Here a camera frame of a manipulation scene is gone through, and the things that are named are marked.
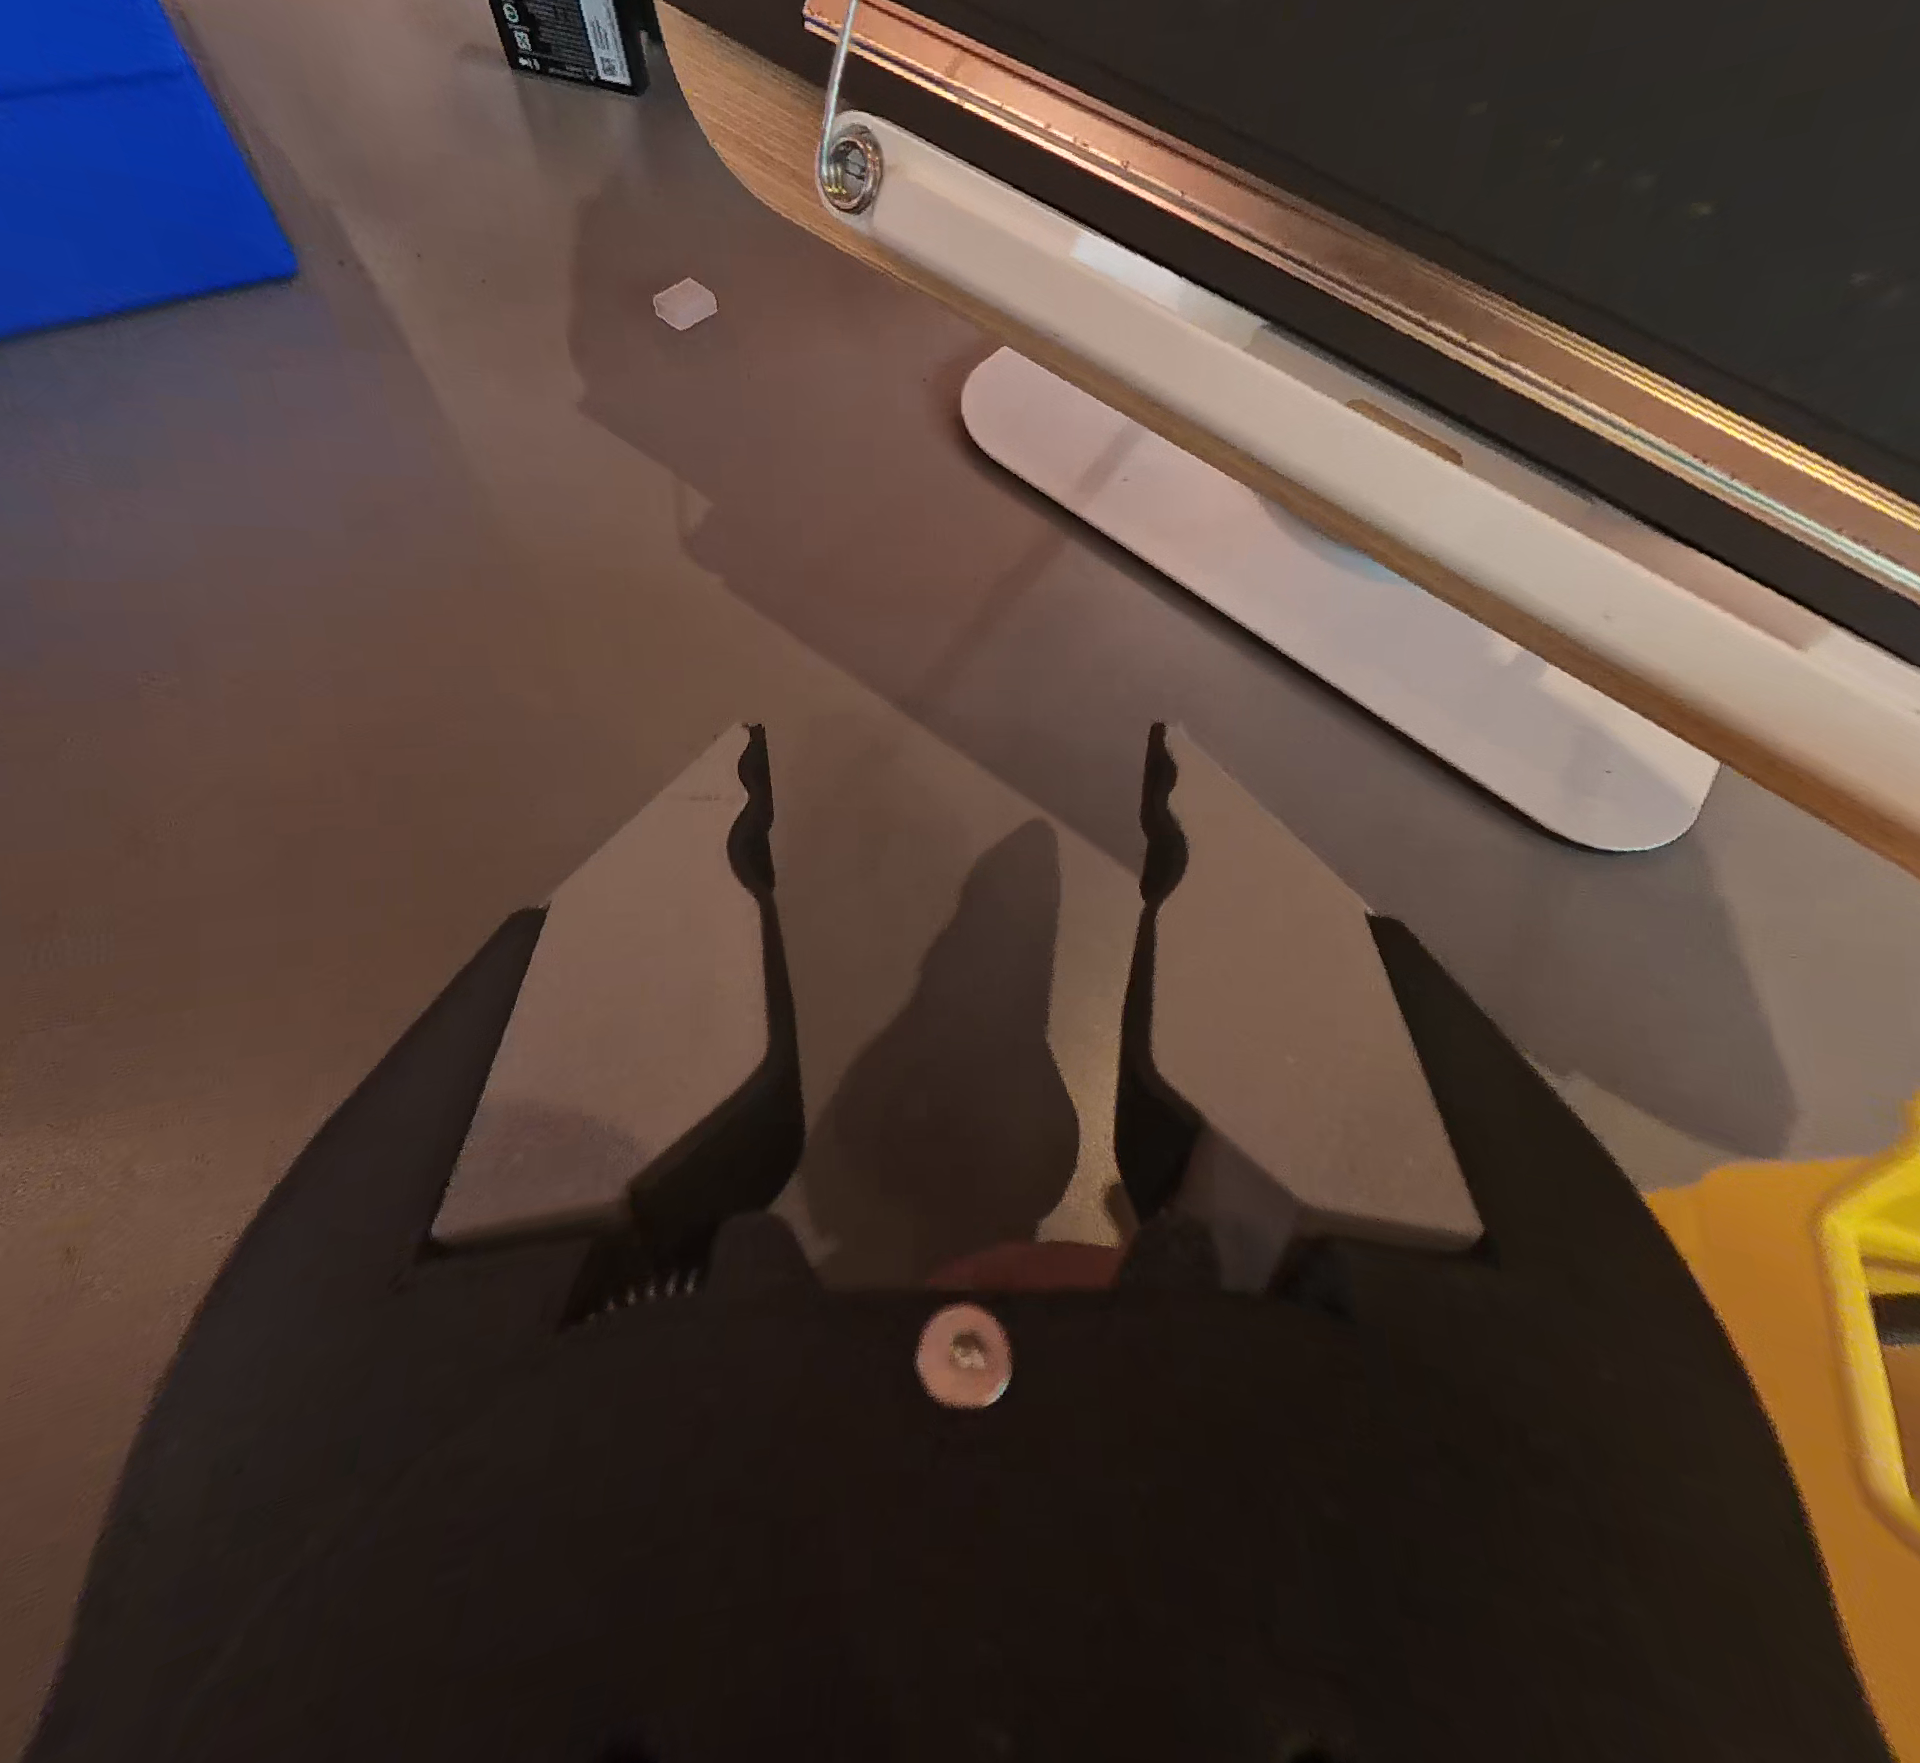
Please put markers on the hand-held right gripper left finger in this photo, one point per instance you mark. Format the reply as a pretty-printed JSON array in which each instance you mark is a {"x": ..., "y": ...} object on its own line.
[{"x": 615, "y": 1043}]

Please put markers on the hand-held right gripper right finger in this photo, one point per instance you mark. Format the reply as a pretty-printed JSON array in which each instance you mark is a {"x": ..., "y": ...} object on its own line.
[{"x": 1290, "y": 1043}]

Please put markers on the yellow plastic bin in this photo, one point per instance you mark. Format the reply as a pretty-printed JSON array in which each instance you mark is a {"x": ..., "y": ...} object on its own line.
[{"x": 1740, "y": 1283}]

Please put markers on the blue plastic bin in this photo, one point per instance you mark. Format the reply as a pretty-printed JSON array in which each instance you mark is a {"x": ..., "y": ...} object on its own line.
[{"x": 105, "y": 112}]

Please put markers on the small white plastic piece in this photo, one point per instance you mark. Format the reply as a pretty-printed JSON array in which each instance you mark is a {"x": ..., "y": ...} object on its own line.
[{"x": 687, "y": 306}]

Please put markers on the black camera battery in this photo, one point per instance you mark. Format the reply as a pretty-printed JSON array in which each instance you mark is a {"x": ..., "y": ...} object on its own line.
[{"x": 562, "y": 8}]

